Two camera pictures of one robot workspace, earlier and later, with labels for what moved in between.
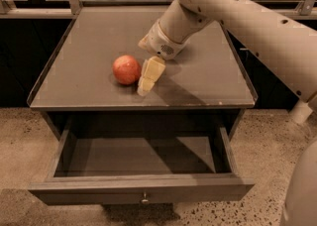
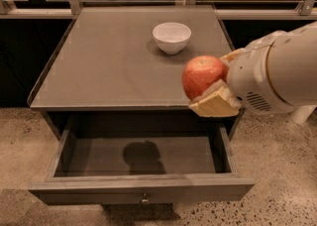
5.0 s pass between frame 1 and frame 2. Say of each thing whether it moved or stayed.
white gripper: moved
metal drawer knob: stayed
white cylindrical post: stayed
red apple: moved
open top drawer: stayed
